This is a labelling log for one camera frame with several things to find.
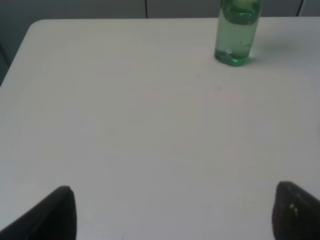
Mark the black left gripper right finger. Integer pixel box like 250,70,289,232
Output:
271,181,320,240

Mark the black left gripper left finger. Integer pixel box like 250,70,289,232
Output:
0,186,77,240

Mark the green transparent water bottle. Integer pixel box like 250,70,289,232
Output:
214,0,262,67

